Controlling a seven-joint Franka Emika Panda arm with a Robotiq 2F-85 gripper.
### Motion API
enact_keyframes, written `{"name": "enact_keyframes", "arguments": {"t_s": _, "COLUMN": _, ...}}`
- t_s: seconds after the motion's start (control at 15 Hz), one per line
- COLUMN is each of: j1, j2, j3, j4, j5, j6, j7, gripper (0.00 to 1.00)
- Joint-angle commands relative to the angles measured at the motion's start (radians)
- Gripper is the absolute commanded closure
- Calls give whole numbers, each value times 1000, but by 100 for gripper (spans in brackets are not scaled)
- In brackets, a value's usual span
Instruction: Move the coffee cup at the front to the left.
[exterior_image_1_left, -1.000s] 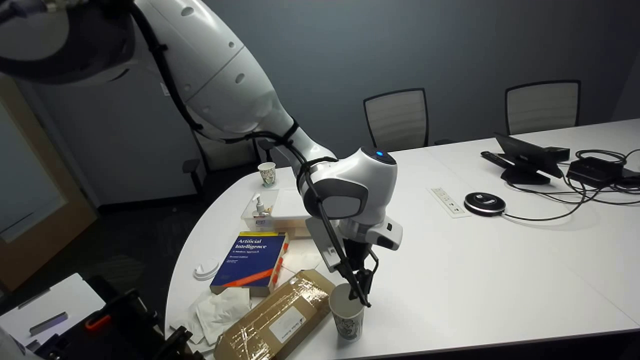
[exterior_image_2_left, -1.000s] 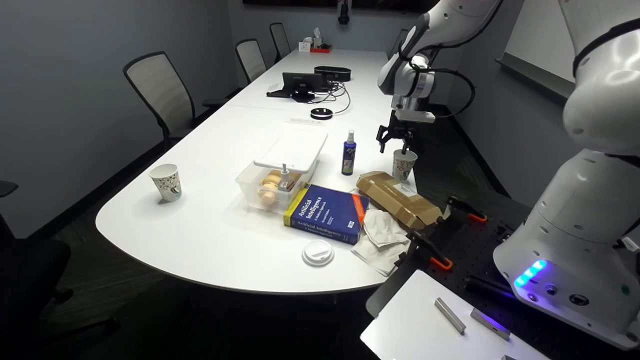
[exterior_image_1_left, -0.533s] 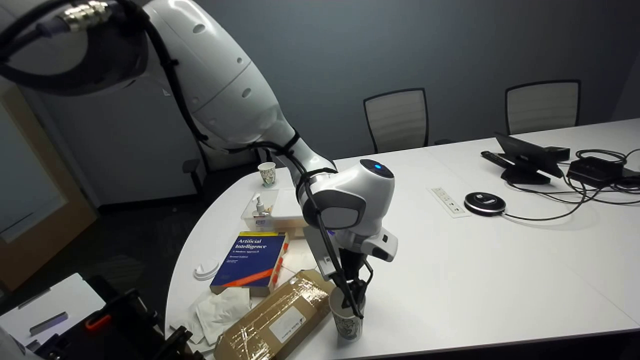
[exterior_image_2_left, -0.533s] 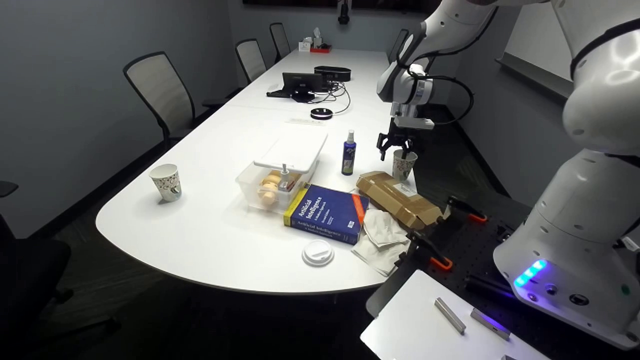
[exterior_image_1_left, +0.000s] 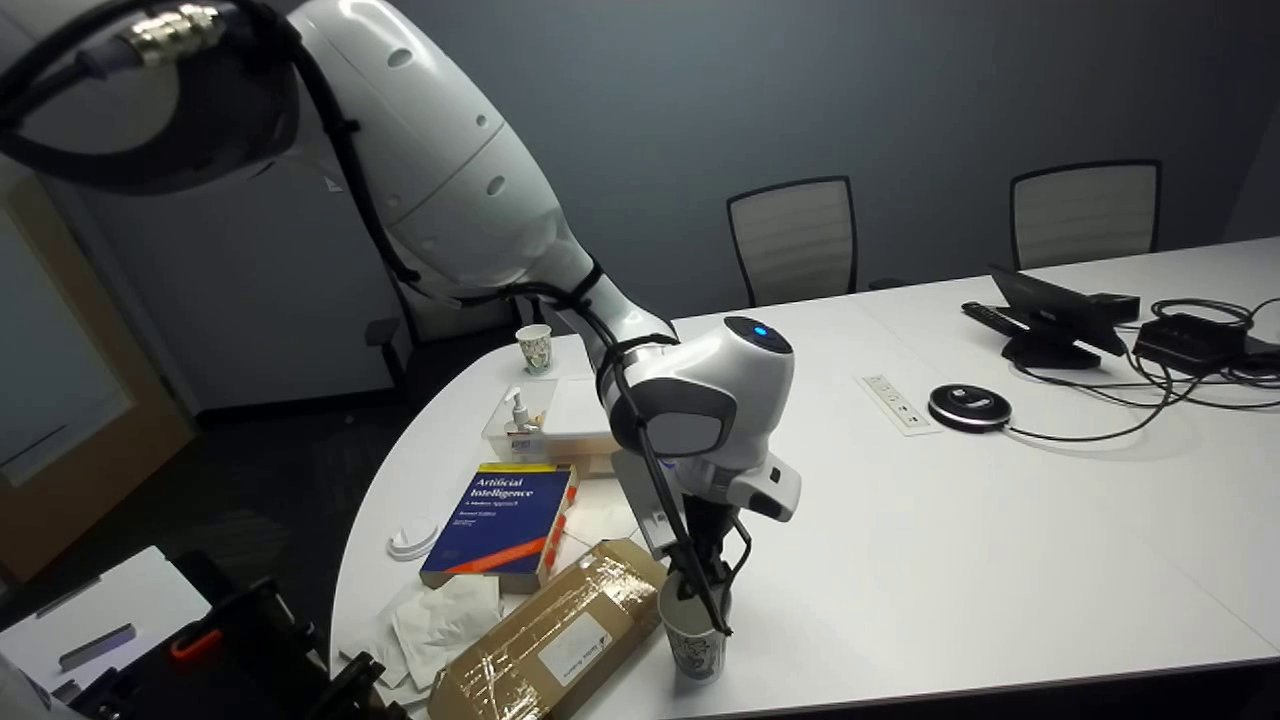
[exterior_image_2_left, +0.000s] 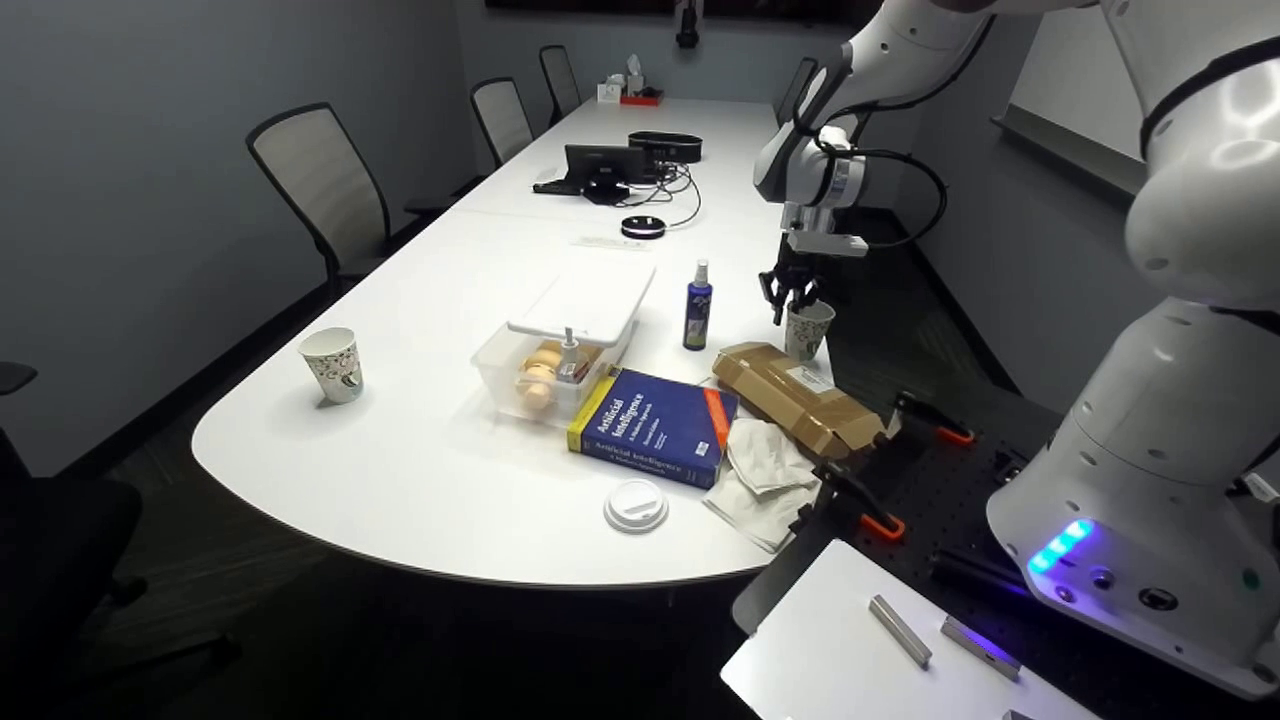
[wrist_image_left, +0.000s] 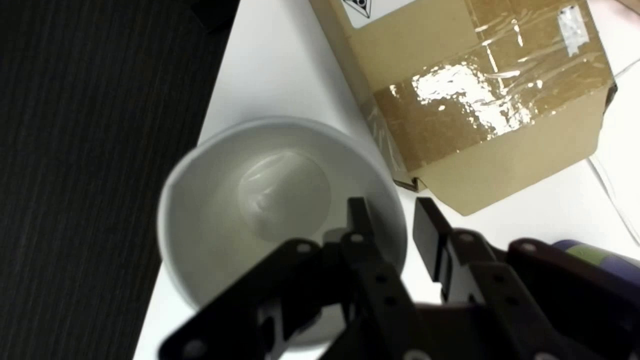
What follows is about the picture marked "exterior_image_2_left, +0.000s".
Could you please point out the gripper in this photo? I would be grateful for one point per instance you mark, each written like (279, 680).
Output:
(800, 268)

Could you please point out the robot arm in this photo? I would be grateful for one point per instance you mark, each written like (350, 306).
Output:
(1180, 420)

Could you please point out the patterned paper coffee cup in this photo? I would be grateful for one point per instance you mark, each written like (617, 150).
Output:
(334, 366)
(808, 335)

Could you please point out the white plastic cup lid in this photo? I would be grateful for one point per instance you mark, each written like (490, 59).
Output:
(636, 505)

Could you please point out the blue spray bottle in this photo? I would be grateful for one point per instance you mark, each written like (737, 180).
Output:
(698, 310)

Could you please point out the brown cardboard package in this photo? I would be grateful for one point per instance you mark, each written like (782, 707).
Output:
(790, 400)

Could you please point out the black round puck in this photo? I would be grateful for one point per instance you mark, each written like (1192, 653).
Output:
(643, 227)

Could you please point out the black clamp with orange tip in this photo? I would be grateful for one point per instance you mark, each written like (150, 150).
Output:
(930, 415)
(850, 495)

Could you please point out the white crumpled cloth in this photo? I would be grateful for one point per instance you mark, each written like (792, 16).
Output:
(765, 480)

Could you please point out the blue hardcover book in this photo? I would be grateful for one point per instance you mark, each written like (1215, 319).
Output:
(650, 425)

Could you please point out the black oval speaker bar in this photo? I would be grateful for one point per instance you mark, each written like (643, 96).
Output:
(665, 146)

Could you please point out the white container lid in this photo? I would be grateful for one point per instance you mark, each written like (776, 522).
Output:
(590, 300)

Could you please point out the grey mesh office chair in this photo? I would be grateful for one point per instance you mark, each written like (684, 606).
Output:
(560, 82)
(320, 185)
(796, 90)
(502, 120)

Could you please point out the small pump bottle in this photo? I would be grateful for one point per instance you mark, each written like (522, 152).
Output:
(569, 360)

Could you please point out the red tray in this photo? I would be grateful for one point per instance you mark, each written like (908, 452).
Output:
(645, 99)

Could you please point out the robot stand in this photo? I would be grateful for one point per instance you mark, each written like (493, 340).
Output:
(950, 500)

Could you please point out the black remote control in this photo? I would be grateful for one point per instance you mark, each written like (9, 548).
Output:
(555, 187)

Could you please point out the heap of peach round items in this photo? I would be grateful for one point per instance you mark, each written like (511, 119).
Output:
(540, 375)

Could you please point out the white tissue box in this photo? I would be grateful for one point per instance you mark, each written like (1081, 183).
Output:
(634, 80)

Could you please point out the clear plastic storage container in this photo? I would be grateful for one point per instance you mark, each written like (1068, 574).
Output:
(510, 385)

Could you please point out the whiteboard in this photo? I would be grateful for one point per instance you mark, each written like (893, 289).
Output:
(1070, 90)

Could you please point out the silver metal bar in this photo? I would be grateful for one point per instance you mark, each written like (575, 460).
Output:
(980, 647)
(900, 631)

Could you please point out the white board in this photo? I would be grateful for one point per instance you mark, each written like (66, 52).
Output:
(830, 650)

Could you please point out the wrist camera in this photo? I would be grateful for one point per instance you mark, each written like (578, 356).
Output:
(826, 243)

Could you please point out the camera on mount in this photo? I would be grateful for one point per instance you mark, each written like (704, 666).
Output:
(687, 25)

